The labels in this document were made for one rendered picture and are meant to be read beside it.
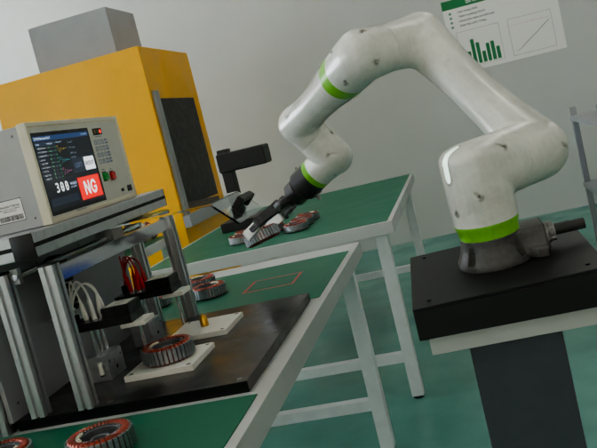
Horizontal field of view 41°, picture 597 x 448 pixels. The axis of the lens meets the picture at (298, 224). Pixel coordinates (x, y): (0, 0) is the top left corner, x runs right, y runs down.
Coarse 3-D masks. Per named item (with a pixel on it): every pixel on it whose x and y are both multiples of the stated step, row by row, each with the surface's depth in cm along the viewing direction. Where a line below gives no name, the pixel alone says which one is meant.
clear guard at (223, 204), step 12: (180, 204) 204; (192, 204) 192; (204, 204) 181; (216, 204) 182; (228, 204) 188; (252, 204) 199; (144, 216) 193; (156, 216) 183; (228, 216) 180; (240, 216) 184; (108, 228) 186
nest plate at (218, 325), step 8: (240, 312) 194; (208, 320) 194; (216, 320) 192; (224, 320) 189; (232, 320) 187; (184, 328) 192; (192, 328) 189; (200, 328) 187; (208, 328) 185; (216, 328) 183; (224, 328) 181; (200, 336) 181; (208, 336) 181
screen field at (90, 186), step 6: (96, 174) 179; (78, 180) 170; (84, 180) 173; (90, 180) 176; (96, 180) 179; (84, 186) 173; (90, 186) 175; (96, 186) 178; (84, 192) 172; (90, 192) 174; (96, 192) 177; (102, 192) 180; (84, 198) 171
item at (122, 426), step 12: (108, 420) 132; (120, 420) 131; (84, 432) 130; (96, 432) 131; (108, 432) 131; (120, 432) 126; (132, 432) 128; (72, 444) 125; (84, 444) 123; (96, 444) 123; (108, 444) 123; (120, 444) 125; (132, 444) 127
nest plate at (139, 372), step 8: (200, 344) 172; (208, 344) 170; (200, 352) 165; (208, 352) 166; (184, 360) 161; (192, 360) 160; (200, 360) 161; (136, 368) 164; (144, 368) 163; (152, 368) 161; (160, 368) 160; (168, 368) 158; (176, 368) 157; (184, 368) 157; (192, 368) 157; (128, 376) 160; (136, 376) 159; (144, 376) 159; (152, 376) 159; (160, 376) 158
